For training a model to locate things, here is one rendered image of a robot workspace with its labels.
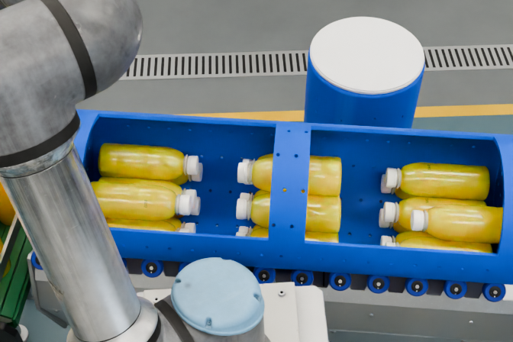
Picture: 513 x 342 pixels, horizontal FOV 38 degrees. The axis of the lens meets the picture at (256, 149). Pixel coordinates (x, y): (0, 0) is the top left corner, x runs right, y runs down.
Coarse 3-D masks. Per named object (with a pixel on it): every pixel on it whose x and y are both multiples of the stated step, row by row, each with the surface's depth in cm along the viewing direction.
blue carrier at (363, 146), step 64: (128, 128) 156; (192, 128) 154; (256, 128) 151; (320, 128) 142; (384, 128) 142; (512, 192) 130; (128, 256) 143; (192, 256) 140; (256, 256) 138; (320, 256) 136; (384, 256) 135; (448, 256) 133; (512, 256) 132
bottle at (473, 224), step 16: (432, 208) 139; (448, 208) 138; (464, 208) 138; (480, 208) 138; (496, 208) 138; (432, 224) 138; (448, 224) 137; (464, 224) 137; (480, 224) 136; (496, 224) 136; (448, 240) 139; (464, 240) 139; (480, 240) 138; (496, 240) 138
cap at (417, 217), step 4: (412, 212) 140; (416, 212) 139; (420, 212) 139; (412, 216) 140; (416, 216) 139; (420, 216) 139; (412, 220) 140; (416, 220) 138; (420, 220) 138; (412, 224) 140; (416, 224) 139; (420, 224) 139; (412, 228) 139; (416, 228) 139; (420, 228) 139
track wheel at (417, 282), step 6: (408, 282) 147; (414, 282) 147; (420, 282) 147; (426, 282) 147; (408, 288) 147; (414, 288) 147; (420, 288) 147; (426, 288) 147; (414, 294) 147; (420, 294) 147
